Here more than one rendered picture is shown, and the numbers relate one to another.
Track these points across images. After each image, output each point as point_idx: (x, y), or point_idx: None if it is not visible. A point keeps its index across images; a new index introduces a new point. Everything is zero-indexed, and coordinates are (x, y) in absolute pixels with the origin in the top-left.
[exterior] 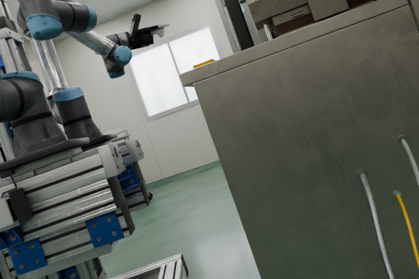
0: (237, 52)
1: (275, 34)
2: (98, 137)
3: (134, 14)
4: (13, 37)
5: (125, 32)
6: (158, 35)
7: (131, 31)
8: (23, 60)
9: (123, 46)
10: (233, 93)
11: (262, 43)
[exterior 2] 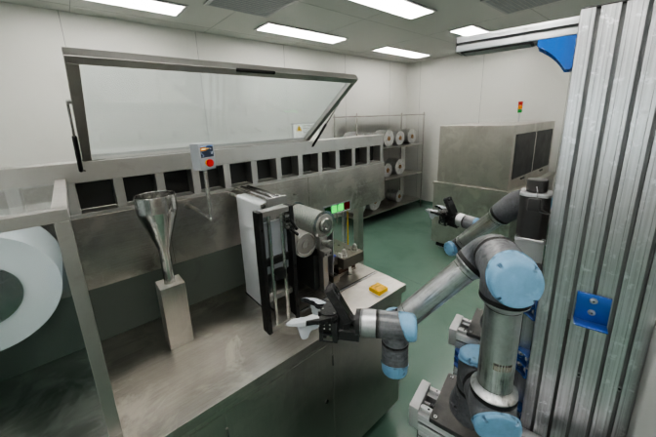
0: (379, 272)
1: (335, 272)
2: (456, 376)
3: (334, 285)
4: None
5: (360, 308)
6: (317, 314)
7: (348, 309)
8: None
9: (391, 307)
10: None
11: (369, 267)
